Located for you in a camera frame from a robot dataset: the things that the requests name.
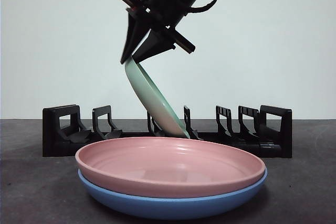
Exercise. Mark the pink round plate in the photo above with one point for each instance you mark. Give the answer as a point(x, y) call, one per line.
point(168, 161)

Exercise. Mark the blue round plate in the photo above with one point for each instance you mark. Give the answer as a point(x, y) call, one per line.
point(173, 208)

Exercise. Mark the green round plate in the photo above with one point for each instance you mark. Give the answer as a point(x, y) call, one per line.
point(149, 95)

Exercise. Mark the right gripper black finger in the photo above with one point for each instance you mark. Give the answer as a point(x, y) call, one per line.
point(132, 33)
point(155, 44)

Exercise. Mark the black plastic dish rack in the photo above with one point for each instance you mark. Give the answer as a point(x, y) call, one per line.
point(60, 146)

